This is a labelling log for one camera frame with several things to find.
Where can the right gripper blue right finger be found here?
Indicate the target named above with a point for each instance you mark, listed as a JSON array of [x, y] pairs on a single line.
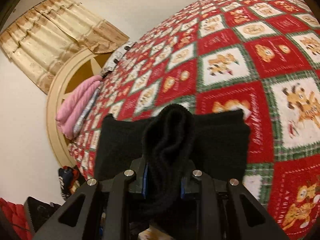
[[189, 185]]

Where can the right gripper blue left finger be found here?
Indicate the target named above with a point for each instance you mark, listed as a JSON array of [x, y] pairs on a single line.
[[140, 167]]

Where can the black pants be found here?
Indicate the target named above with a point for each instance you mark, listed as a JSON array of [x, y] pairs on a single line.
[[216, 143]]

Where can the pile of clothes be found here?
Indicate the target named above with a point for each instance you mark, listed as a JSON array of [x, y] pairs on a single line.
[[70, 180]]

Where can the grey patterned pillow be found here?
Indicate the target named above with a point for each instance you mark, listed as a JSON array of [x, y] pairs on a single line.
[[79, 123]]

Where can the pink folded blanket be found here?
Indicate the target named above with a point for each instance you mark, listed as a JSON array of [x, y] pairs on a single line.
[[71, 109]]

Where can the cream wooden headboard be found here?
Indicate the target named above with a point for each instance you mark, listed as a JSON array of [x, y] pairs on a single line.
[[79, 67]]

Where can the white patterned pillow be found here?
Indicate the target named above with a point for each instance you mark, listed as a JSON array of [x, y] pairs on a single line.
[[114, 59]]

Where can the red mesh chair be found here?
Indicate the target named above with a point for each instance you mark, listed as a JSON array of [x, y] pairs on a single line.
[[14, 220]]

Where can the red christmas patterned bedspread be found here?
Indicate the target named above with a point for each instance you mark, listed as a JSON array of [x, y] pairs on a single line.
[[259, 56]]

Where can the beige curtain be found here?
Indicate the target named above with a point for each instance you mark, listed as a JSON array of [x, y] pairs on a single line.
[[41, 40]]

